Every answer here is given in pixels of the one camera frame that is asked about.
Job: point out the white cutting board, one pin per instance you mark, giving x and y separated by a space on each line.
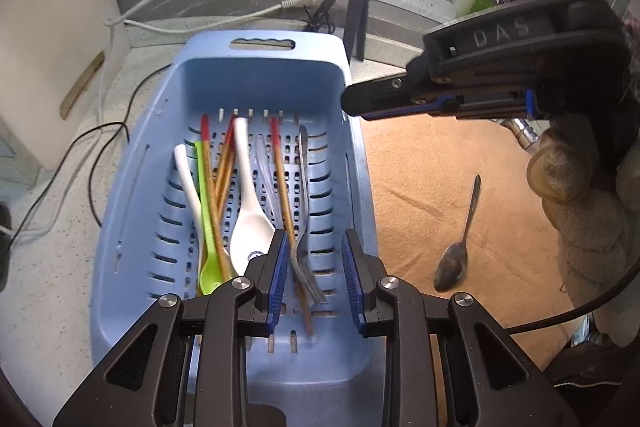
50 32

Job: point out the translucent plastic spoon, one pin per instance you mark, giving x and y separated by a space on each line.
267 177

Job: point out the metal faucet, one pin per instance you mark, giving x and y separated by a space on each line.
522 132

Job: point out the white ceramic soup spoon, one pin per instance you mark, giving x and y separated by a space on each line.
250 227

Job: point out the slim white plastic spoon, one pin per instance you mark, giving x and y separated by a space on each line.
187 187

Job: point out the red-tipped wooden chopstick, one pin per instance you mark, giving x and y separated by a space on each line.
212 197
225 162
281 187
227 187

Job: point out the black tripod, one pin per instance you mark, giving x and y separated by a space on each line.
357 7

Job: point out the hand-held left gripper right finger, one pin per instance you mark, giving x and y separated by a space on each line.
352 282

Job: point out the blue plastic drain basket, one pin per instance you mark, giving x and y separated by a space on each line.
150 257

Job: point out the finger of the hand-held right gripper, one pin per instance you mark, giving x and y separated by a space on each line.
380 94

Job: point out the metal fork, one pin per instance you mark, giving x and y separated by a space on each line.
302 252

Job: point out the metal spoon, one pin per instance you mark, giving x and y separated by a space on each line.
452 267

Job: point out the green plastic spoon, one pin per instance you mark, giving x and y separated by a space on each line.
210 272

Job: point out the tan cloth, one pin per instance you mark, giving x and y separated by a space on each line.
410 207

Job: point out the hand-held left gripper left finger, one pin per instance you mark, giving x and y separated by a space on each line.
277 282

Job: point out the person's right hand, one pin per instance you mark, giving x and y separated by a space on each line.
565 167

